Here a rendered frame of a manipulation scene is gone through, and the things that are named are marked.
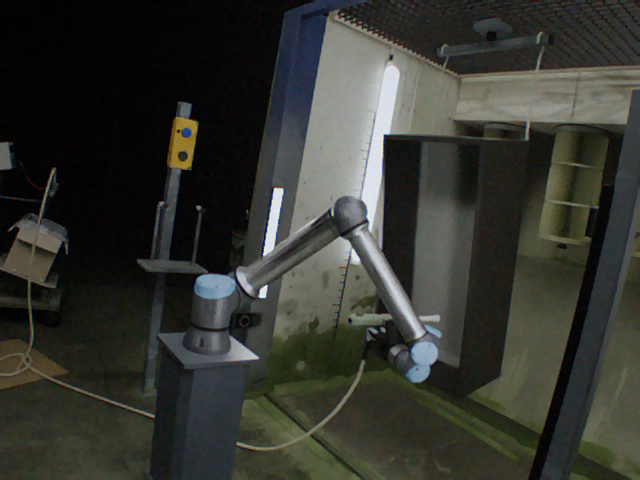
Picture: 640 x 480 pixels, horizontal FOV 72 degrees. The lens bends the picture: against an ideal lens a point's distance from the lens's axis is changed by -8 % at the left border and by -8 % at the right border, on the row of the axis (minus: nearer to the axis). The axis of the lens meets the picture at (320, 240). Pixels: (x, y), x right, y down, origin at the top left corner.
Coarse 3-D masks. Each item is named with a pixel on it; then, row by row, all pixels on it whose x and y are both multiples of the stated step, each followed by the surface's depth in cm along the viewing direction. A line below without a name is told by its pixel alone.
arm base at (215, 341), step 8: (192, 328) 177; (200, 328) 175; (208, 328) 175; (216, 328) 176; (224, 328) 179; (184, 336) 180; (192, 336) 176; (200, 336) 175; (208, 336) 175; (216, 336) 176; (224, 336) 179; (184, 344) 177; (192, 344) 175; (200, 344) 175; (208, 344) 175; (216, 344) 176; (224, 344) 179; (200, 352) 174; (208, 352) 174; (216, 352) 176; (224, 352) 179
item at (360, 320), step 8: (360, 312) 202; (352, 320) 199; (360, 320) 200; (368, 320) 202; (376, 320) 204; (384, 320) 206; (424, 320) 218; (432, 320) 220; (368, 344) 207; (368, 352) 209
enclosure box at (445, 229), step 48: (384, 144) 236; (432, 144) 255; (480, 144) 192; (384, 192) 243; (432, 192) 260; (480, 192) 195; (384, 240) 251; (432, 240) 264; (480, 240) 201; (432, 288) 269; (480, 288) 209; (480, 336) 218; (432, 384) 231; (480, 384) 228
